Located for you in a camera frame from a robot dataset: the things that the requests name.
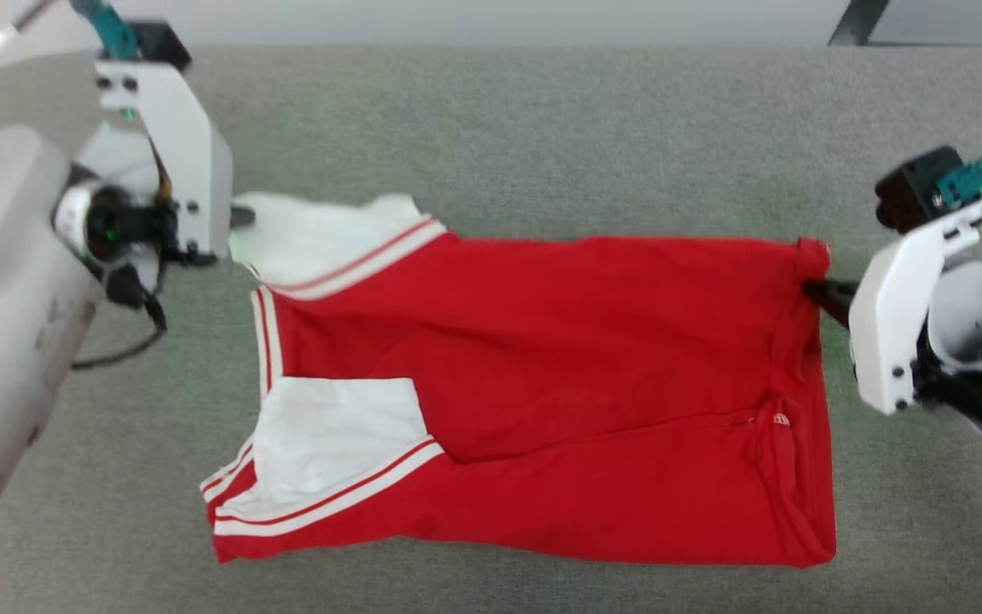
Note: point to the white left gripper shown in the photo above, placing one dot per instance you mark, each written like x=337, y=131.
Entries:
x=184, y=153

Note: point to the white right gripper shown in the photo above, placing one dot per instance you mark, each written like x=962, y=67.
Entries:
x=900, y=324

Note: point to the red basketball jersey number 23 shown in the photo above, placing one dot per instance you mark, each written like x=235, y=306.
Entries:
x=542, y=384

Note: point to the grey fabric sofa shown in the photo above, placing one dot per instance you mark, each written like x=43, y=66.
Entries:
x=542, y=128

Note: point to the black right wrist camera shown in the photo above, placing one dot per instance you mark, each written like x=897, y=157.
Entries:
x=913, y=188

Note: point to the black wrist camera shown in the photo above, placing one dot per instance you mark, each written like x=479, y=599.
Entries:
x=158, y=47
x=913, y=188

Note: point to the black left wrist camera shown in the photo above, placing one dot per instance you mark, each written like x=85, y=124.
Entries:
x=158, y=47

